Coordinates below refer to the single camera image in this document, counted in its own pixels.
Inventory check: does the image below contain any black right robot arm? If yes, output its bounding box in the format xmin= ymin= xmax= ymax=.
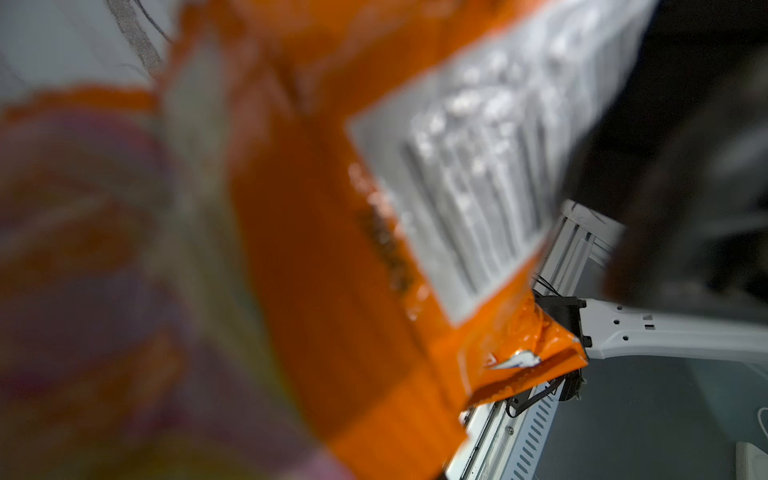
xmin=534 ymin=292 xmax=767 ymax=365

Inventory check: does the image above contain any orange snack packet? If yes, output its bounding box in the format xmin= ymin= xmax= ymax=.
xmin=1 ymin=1 xmax=656 ymax=479

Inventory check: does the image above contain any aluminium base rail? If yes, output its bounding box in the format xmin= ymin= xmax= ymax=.
xmin=441 ymin=201 xmax=622 ymax=479

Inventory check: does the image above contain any white slotted cable duct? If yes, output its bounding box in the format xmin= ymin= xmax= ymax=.
xmin=501 ymin=385 xmax=563 ymax=480

